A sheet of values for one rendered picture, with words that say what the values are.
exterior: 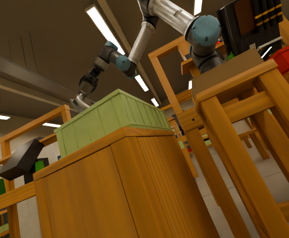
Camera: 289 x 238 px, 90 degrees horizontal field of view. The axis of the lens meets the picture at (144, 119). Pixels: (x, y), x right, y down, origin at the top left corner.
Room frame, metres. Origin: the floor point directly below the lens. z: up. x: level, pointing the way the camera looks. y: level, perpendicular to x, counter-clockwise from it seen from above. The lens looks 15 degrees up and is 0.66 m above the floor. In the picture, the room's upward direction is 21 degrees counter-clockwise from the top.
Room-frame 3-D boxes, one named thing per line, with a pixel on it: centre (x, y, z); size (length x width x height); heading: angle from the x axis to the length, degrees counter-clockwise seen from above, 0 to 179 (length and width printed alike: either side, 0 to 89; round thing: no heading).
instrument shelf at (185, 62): (1.54, -1.10, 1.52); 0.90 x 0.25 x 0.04; 79
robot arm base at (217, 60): (0.74, -0.44, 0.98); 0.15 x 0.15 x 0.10
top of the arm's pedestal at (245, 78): (0.74, -0.44, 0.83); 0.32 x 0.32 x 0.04; 76
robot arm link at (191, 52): (0.73, -0.44, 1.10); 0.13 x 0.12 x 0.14; 168
